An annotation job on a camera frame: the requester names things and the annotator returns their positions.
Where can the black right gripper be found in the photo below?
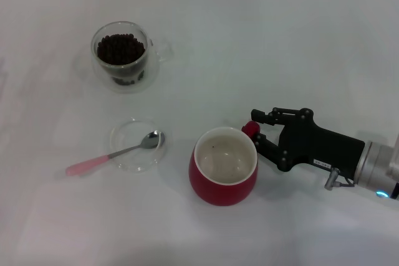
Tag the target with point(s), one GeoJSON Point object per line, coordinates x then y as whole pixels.
{"type": "Point", "coordinates": [318, 147]}

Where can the red ceramic mug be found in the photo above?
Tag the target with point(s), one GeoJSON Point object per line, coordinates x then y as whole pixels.
{"type": "Point", "coordinates": [218, 192]}

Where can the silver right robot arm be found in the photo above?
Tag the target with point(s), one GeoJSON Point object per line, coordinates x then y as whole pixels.
{"type": "Point", "coordinates": [377, 166]}

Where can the dark coffee beans pile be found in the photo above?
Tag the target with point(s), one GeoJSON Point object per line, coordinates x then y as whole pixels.
{"type": "Point", "coordinates": [120, 49]}

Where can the small clear glass dish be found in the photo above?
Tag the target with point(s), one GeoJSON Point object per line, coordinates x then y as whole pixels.
{"type": "Point", "coordinates": [131, 161]}

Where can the clear double-wall glass cup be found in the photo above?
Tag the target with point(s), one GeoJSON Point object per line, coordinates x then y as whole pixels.
{"type": "Point", "coordinates": [149, 34]}

